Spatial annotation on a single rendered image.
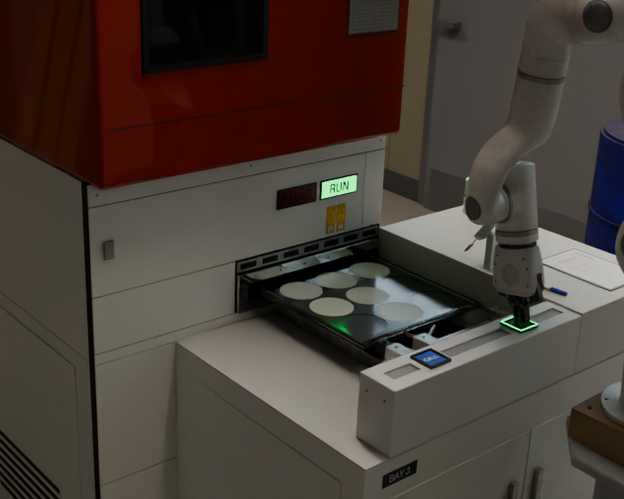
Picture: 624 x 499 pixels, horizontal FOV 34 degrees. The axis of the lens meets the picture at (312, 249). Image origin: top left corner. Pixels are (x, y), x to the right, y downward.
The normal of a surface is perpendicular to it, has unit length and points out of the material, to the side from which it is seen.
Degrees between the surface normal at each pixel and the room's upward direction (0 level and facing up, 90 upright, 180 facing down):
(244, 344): 0
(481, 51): 90
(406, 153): 90
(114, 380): 90
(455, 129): 90
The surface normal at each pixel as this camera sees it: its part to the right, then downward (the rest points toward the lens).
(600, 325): 0.64, 0.30
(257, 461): -0.77, 0.21
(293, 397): 0.04, -0.93
